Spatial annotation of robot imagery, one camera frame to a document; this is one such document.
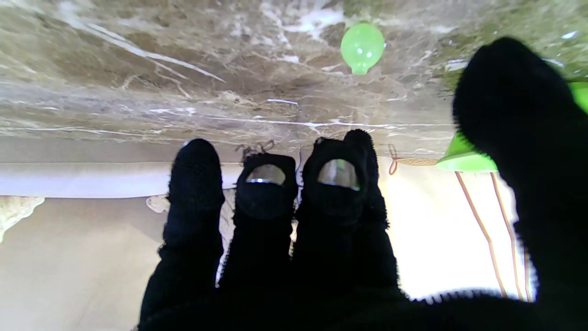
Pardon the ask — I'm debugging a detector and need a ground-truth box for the round green candy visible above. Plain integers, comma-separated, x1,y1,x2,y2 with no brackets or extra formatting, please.
340,22,385,75

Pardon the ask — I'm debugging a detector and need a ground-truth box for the beige sofa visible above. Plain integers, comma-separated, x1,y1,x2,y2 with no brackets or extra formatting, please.
0,161,242,331

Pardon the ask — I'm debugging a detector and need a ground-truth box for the brown wire basket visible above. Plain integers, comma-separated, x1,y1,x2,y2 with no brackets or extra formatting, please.
388,144,438,176

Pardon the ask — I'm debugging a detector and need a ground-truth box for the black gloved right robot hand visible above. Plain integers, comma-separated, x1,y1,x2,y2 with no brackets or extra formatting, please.
138,37,588,331

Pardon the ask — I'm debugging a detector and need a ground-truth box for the green plastic bowl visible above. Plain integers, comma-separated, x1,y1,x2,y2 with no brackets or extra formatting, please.
435,82,588,173

